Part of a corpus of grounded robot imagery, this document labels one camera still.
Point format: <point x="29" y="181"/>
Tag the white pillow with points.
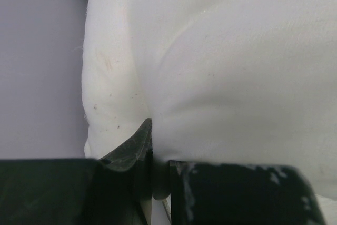
<point x="241" y="81"/>

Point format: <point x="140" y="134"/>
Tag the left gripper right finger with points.
<point x="204" y="193"/>

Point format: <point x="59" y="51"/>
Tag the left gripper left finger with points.
<point x="112" y="190"/>

